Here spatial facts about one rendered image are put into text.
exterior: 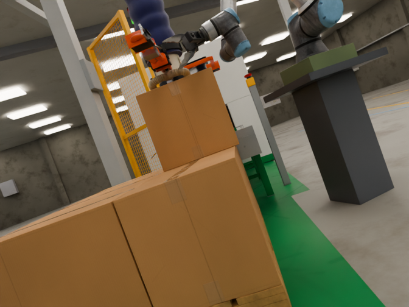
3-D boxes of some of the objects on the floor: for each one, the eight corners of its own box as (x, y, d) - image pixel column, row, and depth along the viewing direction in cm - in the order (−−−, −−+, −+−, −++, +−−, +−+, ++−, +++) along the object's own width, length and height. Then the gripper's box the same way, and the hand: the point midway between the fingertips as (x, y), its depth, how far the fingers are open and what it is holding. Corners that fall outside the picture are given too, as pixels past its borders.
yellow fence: (147, 218, 351) (83, 50, 344) (154, 215, 358) (90, 50, 351) (195, 212, 290) (118, 7, 282) (202, 208, 297) (126, 8, 289)
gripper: (215, 54, 149) (182, 76, 150) (195, 20, 148) (161, 42, 149) (216, 49, 140) (181, 72, 141) (193, 13, 139) (158, 36, 140)
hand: (170, 55), depth 142 cm, fingers open, 14 cm apart
